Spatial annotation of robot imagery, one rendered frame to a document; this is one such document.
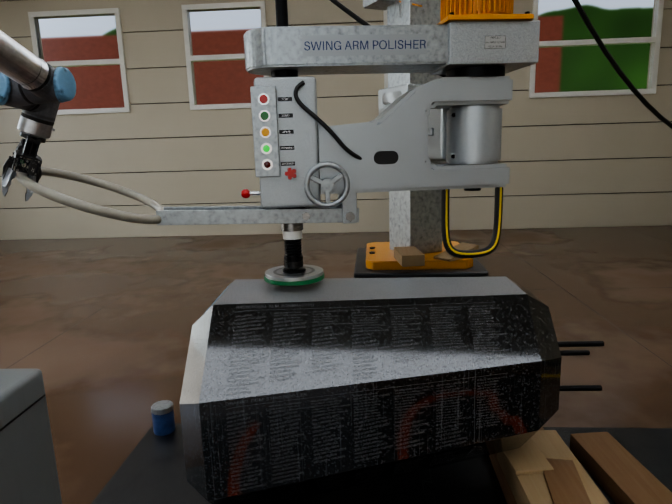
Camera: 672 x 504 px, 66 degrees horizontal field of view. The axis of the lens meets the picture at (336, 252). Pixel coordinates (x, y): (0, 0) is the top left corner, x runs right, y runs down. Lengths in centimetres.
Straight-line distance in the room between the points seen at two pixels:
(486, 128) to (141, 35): 716
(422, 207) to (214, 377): 131
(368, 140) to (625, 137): 712
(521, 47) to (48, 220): 821
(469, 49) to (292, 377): 118
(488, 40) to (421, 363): 105
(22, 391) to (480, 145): 148
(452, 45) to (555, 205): 668
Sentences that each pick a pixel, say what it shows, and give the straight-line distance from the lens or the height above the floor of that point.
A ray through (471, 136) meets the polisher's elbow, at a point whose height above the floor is 132.
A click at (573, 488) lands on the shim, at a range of 195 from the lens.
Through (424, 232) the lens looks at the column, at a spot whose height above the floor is 88.
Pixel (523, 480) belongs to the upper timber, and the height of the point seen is 21.
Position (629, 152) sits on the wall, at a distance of 872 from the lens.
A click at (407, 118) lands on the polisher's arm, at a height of 138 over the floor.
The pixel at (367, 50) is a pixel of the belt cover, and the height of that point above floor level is 160.
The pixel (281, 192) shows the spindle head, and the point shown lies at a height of 116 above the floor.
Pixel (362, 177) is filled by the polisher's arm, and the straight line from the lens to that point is 177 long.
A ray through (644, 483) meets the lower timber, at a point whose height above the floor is 9.
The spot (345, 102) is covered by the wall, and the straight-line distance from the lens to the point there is 786.
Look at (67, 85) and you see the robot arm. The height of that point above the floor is 149.
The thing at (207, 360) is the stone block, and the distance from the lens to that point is 169.
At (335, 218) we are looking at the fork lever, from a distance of 181.
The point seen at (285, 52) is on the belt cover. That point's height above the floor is 160.
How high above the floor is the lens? 130
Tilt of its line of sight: 12 degrees down
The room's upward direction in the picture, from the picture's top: 2 degrees counter-clockwise
